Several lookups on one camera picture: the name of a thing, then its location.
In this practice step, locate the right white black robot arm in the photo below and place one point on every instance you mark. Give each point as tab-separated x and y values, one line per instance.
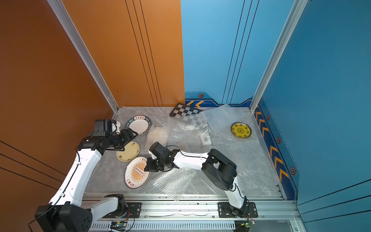
219	169

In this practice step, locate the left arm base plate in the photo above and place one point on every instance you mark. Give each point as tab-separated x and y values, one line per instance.
132	210

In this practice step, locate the aluminium corner post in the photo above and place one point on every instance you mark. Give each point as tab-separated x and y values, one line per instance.
71	30
286	33

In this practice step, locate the bubble wrap of yellow plate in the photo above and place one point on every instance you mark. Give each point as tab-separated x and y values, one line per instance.
256	175

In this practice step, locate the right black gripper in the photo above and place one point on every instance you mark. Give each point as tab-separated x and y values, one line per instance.
149	166

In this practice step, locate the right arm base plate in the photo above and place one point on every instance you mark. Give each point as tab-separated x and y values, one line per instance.
226	211

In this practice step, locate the left green circuit board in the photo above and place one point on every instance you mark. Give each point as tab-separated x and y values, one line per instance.
118	226

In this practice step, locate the bubble pink plate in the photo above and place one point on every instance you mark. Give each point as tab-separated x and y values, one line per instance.
177	182

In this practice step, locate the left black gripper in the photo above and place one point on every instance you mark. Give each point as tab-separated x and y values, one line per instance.
128	137

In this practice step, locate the left aluminium corner post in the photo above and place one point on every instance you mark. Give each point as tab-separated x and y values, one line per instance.
71	30

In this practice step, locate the aluminium front rail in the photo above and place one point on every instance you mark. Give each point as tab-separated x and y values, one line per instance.
205	207

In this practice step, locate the green circuit board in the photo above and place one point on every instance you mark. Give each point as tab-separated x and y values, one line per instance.
118	226
243	225

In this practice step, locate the bubble wrap of green plate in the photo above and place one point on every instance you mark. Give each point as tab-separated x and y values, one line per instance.
221	117

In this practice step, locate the cream dinner plate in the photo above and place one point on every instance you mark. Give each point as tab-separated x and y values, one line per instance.
129	152

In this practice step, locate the bubble white blue plate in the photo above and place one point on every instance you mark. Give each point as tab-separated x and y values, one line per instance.
139	124

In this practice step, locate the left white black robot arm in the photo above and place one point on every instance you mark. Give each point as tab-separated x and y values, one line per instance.
64	212

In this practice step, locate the bubble item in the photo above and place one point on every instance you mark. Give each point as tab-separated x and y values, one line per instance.
185	133

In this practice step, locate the yellow dinner plate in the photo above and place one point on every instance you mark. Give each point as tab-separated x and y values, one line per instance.
241	130

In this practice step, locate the white orange sunburst plate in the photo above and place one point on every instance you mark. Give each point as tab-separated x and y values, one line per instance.
135	175

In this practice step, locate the right green circuit board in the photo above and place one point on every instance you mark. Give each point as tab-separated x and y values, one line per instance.
243	225

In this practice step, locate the black white checkerboard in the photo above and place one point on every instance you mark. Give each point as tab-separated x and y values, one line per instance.
182	110

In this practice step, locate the right aluminium corner post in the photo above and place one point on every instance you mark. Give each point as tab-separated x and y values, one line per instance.
286	33

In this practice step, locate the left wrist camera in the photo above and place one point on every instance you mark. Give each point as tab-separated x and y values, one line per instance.
115	127

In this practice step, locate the white vented cable duct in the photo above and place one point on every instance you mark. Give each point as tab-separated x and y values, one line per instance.
165	225

